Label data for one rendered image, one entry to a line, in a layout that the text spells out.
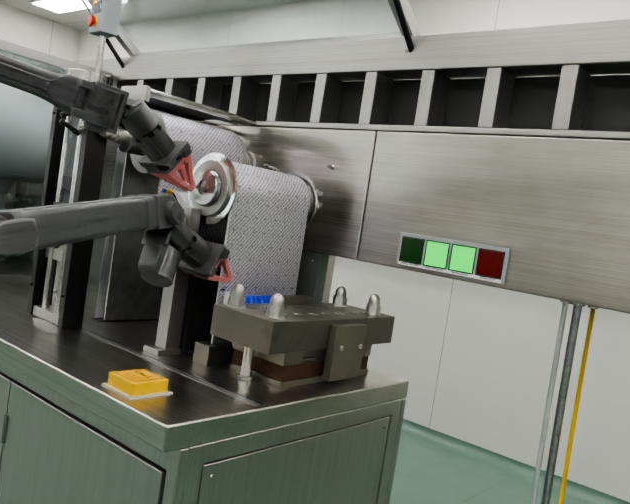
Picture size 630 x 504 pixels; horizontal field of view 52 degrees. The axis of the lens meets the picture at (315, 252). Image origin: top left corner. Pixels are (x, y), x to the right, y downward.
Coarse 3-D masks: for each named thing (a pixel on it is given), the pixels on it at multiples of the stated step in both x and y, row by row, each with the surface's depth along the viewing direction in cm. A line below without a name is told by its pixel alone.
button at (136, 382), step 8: (112, 376) 104; (120, 376) 103; (128, 376) 104; (136, 376) 104; (144, 376) 105; (152, 376) 106; (160, 376) 107; (112, 384) 104; (120, 384) 103; (128, 384) 101; (136, 384) 101; (144, 384) 102; (152, 384) 103; (160, 384) 105; (128, 392) 101; (136, 392) 101; (144, 392) 102; (152, 392) 104; (160, 392) 105
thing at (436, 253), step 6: (432, 246) 135; (438, 246) 134; (444, 246) 133; (426, 252) 136; (432, 252) 135; (438, 252) 134; (444, 252) 133; (426, 258) 136; (432, 258) 135; (438, 258) 134; (444, 258) 133; (426, 264) 135; (432, 264) 135; (438, 264) 134; (444, 264) 133
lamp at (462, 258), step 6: (456, 246) 131; (456, 252) 131; (462, 252) 130; (468, 252) 130; (474, 252) 129; (456, 258) 131; (462, 258) 130; (468, 258) 129; (450, 264) 132; (456, 264) 131; (462, 264) 130; (468, 264) 129; (462, 270) 130; (468, 270) 129
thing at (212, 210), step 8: (208, 160) 132; (200, 168) 133; (208, 168) 132; (216, 168) 130; (224, 168) 129; (224, 176) 128; (224, 184) 128; (224, 192) 128; (192, 200) 134; (224, 200) 128; (200, 208) 132; (208, 208) 131; (216, 208) 129
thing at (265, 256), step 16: (240, 224) 131; (256, 224) 134; (272, 224) 138; (288, 224) 142; (240, 240) 132; (256, 240) 135; (272, 240) 139; (288, 240) 143; (240, 256) 132; (256, 256) 136; (272, 256) 140; (288, 256) 144; (224, 272) 130; (240, 272) 133; (256, 272) 137; (272, 272) 140; (288, 272) 144; (224, 288) 130; (256, 288) 137; (272, 288) 141; (288, 288) 145
